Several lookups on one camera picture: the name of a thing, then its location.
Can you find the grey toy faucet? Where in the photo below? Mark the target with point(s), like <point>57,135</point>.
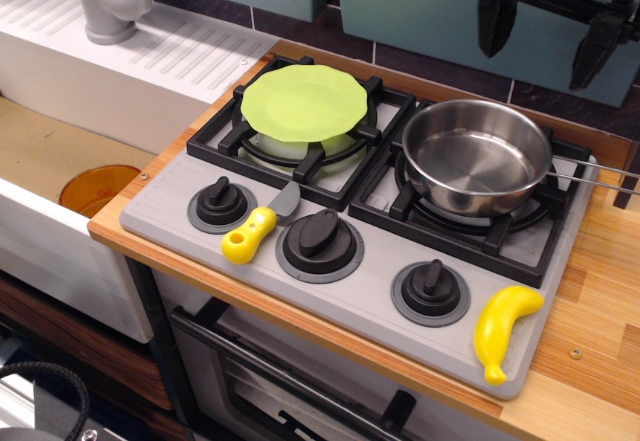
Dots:
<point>109,22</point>

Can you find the right teal wall cabinet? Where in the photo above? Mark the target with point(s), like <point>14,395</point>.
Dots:
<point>539,51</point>

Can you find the black burner grate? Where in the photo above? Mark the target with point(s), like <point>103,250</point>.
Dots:
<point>519,245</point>
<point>328,172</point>

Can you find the grey toy stove top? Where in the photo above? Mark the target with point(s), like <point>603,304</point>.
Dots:
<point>362,301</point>

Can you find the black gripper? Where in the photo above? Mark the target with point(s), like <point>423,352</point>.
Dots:
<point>609,21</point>

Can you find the toy oven door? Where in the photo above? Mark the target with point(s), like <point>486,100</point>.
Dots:
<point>270,384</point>

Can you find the stainless steel pan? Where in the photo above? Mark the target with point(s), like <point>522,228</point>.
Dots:
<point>476,158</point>

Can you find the right black stove knob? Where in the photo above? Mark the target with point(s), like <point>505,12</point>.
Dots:
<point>430,294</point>

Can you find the right black burner grate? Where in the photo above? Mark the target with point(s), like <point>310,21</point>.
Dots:
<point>519,245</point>

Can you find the middle black stove knob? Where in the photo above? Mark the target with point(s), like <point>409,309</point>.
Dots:
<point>320,248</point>

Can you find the left black burner grate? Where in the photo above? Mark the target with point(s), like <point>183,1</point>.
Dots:
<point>328,172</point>

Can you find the white toy sink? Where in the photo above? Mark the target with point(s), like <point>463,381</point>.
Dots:
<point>68,105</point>

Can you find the yellow toy banana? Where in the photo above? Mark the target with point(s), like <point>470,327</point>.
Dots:
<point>495,324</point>

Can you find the light green plastic plate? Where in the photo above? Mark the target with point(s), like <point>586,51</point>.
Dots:
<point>304,103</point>

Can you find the orange plastic bowl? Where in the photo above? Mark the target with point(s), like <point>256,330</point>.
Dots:
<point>88,192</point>

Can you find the left black stove knob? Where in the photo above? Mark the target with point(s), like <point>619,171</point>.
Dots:
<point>220,207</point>

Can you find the yellow handled toy knife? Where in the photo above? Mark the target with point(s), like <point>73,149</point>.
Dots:
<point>240,245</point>

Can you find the black stove knob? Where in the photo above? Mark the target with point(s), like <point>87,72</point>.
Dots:
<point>430,294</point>
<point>220,207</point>
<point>320,248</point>

